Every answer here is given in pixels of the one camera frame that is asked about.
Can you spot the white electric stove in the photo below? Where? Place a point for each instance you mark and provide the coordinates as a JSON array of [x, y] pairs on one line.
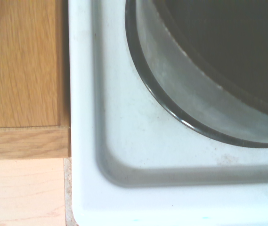
[[124, 141]]

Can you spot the small coil burner under saucepan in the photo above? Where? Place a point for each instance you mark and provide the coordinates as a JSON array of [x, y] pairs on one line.
[[136, 58]]

